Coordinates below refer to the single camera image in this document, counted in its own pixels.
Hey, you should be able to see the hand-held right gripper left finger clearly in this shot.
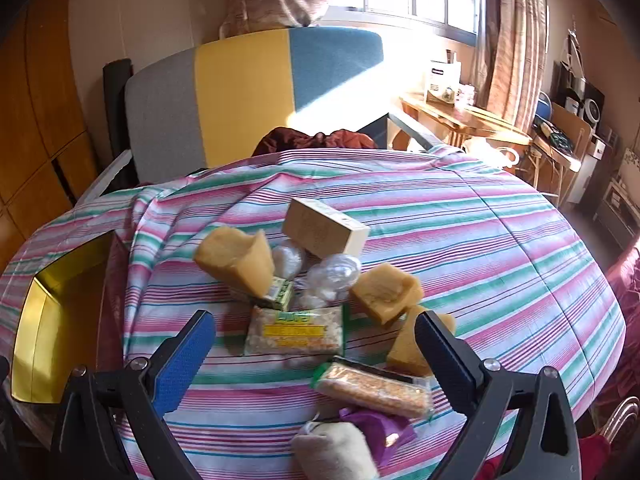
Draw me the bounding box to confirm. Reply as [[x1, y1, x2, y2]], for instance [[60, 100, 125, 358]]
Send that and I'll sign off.
[[50, 310, 217, 480]]

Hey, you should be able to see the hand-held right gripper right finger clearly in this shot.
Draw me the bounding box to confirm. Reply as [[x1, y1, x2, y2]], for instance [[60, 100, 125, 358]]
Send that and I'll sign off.
[[414, 310, 583, 480]]

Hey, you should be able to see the yellow sponge block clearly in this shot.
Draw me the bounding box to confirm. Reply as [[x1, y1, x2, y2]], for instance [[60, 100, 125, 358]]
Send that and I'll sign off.
[[386, 305, 457, 377], [348, 262, 423, 328]]

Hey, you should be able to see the green edged snack packet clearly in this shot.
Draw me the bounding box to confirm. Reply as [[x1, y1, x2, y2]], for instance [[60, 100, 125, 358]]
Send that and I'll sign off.
[[311, 356, 435, 421]]

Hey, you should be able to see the purple foil packet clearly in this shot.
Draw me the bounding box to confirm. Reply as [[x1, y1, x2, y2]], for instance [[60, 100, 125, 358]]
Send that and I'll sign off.
[[338, 406, 417, 466]]

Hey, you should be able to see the tan packet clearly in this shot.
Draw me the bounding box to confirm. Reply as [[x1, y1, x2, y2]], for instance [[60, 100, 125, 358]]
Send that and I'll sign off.
[[193, 226, 276, 298]]

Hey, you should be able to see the yellow label snack packet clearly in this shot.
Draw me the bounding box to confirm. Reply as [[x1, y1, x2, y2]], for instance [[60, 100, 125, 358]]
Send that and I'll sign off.
[[244, 305, 347, 357]]

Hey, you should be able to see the small green carton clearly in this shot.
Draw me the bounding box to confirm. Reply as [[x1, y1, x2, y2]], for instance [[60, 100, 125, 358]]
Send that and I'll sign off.
[[252, 277, 296, 311]]

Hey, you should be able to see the gold lined storage box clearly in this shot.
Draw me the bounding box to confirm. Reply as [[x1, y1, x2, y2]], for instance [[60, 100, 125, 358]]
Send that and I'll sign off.
[[10, 232, 116, 406]]

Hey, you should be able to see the clear bag of white cotton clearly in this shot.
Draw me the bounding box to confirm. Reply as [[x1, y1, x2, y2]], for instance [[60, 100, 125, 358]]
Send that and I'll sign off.
[[295, 254, 362, 311], [271, 240, 307, 281]]

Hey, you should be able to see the white cloth pouch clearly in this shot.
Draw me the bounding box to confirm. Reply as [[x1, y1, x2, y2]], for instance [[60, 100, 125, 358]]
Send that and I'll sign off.
[[291, 421, 379, 480]]

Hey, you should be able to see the striped pink green bedsheet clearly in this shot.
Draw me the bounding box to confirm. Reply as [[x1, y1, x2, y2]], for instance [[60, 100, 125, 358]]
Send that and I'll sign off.
[[0, 147, 628, 480]]

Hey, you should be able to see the small folding table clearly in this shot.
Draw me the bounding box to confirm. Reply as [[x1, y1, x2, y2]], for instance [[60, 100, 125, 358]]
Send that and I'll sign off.
[[531, 132, 583, 198]]

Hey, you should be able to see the wooden side table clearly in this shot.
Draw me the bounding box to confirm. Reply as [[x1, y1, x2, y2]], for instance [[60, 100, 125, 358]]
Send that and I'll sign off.
[[400, 92, 533, 153]]

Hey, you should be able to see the cardboard sheet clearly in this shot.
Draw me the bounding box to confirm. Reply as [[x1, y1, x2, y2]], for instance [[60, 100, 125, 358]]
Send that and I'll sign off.
[[550, 104, 594, 157]]

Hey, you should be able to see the grey yellow blue chair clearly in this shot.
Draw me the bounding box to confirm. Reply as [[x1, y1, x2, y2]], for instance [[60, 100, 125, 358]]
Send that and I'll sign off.
[[75, 27, 441, 206]]

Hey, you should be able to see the white round fan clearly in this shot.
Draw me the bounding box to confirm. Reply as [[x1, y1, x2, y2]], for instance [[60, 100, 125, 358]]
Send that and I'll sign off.
[[582, 97, 604, 126]]

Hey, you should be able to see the wooden wardrobe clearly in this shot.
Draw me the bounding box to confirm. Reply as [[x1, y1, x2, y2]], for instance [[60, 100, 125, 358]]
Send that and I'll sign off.
[[0, 0, 98, 266]]

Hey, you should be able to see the striped beige curtain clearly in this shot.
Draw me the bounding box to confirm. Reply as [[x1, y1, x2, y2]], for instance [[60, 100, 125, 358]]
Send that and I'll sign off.
[[472, 0, 551, 131]]

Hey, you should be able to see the white ring-shaped object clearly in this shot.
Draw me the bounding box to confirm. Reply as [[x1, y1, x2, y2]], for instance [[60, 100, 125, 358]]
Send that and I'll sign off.
[[492, 146, 522, 171]]

